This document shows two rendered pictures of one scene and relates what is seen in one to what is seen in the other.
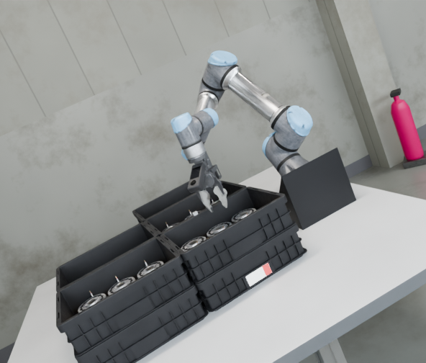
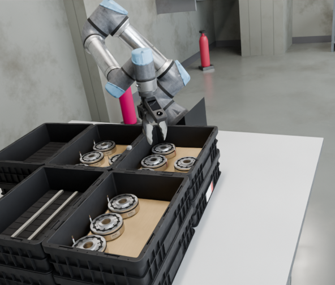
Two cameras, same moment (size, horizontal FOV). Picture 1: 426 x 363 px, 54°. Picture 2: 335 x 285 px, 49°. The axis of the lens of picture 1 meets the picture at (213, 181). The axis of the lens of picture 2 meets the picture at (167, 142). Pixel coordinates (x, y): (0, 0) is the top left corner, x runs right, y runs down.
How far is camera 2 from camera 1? 115 cm
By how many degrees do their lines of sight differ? 48
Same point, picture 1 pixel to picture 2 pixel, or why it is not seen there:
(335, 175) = (202, 117)
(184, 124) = (151, 58)
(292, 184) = (188, 122)
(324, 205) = not seen: hidden behind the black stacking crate
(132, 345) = (168, 270)
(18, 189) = not seen: outside the picture
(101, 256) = (8, 207)
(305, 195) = not seen: hidden behind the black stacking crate
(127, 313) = (169, 236)
